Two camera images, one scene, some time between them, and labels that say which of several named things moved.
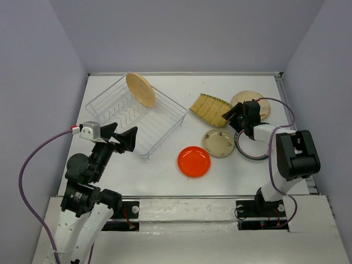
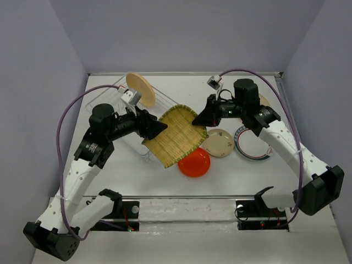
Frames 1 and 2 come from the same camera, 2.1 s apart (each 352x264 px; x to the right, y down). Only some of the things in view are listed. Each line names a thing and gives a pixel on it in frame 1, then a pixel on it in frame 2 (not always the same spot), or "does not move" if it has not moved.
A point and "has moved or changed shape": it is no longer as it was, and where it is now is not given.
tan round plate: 141,88 does not move
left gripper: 114,141 -> 145,122
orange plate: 193,161 does not move
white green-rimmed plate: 249,148 does not move
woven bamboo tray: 211,109 has moved or changed shape
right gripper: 241,115 -> 213,110
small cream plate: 219,142 does not move
